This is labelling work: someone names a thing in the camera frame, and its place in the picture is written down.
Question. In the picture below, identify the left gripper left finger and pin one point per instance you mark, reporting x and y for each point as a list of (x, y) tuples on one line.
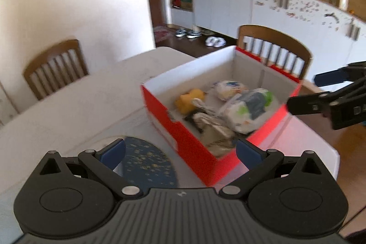
[(100, 166)]

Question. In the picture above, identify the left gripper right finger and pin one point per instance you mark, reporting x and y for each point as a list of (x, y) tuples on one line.
[(261, 165)]

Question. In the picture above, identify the white slippers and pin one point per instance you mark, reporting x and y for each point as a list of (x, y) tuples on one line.
[(215, 42)]

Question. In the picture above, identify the brown wooden chair far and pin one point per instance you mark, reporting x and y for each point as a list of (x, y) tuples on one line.
[(55, 68)]

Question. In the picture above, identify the pair of sneakers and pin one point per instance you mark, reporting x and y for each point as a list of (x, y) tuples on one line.
[(190, 34)]

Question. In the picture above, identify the white wall cabinet unit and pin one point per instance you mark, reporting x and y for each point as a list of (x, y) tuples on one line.
[(333, 36)]

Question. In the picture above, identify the red cardboard shoe box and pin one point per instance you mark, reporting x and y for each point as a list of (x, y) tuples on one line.
[(161, 92)]

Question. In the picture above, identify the brown wooden chair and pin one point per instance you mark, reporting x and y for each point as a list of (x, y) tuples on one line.
[(55, 68), (275, 50)]

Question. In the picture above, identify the yellow squishy pig toy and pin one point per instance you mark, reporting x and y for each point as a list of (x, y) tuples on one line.
[(184, 102)]

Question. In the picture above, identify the white sideboard cabinet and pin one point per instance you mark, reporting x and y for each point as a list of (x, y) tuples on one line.
[(7, 110)]

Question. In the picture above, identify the silver foil snack bag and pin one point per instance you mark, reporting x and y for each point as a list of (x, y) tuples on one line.
[(215, 135)]

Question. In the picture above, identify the brown wooden chair right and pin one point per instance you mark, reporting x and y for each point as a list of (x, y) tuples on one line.
[(275, 50)]

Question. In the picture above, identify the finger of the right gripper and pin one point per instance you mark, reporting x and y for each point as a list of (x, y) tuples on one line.
[(310, 104), (330, 78)]

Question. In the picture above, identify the clear bread snack bag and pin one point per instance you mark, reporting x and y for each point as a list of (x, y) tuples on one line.
[(226, 89)]

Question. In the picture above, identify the white tissue pack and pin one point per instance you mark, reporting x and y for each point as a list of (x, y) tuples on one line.
[(248, 111)]

